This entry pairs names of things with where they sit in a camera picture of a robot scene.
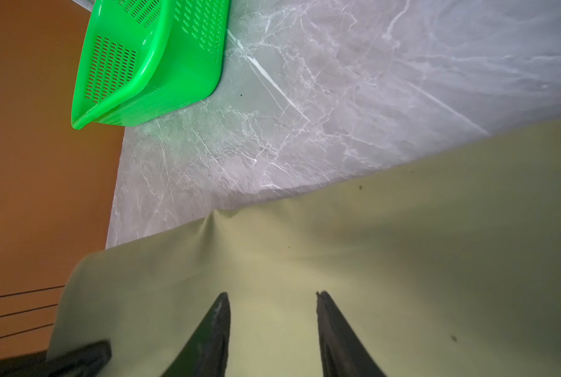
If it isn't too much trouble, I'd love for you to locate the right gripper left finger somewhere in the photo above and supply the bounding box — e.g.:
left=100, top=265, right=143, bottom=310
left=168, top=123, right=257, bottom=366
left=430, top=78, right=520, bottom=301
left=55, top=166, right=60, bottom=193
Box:
left=162, top=292, right=231, bottom=377

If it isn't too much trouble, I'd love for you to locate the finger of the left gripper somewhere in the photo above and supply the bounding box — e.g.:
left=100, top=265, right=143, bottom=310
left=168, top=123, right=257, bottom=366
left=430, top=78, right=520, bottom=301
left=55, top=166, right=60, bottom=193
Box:
left=0, top=340, right=112, bottom=376

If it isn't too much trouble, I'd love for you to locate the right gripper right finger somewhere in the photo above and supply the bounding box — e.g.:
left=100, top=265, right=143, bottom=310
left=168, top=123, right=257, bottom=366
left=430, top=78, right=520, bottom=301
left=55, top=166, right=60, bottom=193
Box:
left=316, top=292, right=387, bottom=377

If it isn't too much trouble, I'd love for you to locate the green plastic basket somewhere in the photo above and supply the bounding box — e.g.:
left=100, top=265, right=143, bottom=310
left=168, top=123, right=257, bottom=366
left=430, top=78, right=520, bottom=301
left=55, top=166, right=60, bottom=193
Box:
left=71, top=0, right=230, bottom=130

